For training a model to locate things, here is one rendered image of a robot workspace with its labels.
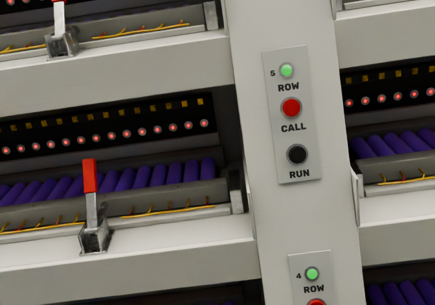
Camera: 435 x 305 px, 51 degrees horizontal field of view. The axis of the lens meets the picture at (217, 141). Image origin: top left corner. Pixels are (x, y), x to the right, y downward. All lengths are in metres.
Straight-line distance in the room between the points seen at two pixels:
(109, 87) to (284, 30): 0.17
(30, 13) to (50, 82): 0.21
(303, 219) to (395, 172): 0.13
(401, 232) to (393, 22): 0.19
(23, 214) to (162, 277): 0.18
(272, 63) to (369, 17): 0.09
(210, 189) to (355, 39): 0.21
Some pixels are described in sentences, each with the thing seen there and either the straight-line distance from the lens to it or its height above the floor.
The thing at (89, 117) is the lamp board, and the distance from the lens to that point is 0.61.
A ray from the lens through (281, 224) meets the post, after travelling 0.44.
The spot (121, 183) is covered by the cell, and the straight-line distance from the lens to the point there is 0.56.
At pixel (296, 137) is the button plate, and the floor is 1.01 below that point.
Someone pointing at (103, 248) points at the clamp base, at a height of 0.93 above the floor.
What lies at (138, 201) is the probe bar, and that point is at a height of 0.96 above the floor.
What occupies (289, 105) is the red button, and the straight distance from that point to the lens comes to 0.42.
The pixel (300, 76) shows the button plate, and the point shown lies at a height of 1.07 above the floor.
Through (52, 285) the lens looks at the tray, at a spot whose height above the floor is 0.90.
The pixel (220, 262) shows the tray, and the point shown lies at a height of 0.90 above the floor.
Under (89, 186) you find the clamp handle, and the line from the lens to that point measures 0.48.
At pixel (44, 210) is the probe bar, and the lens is 0.55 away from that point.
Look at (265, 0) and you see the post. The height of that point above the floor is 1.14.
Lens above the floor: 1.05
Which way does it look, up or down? 5 degrees down
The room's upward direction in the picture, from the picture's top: 8 degrees counter-clockwise
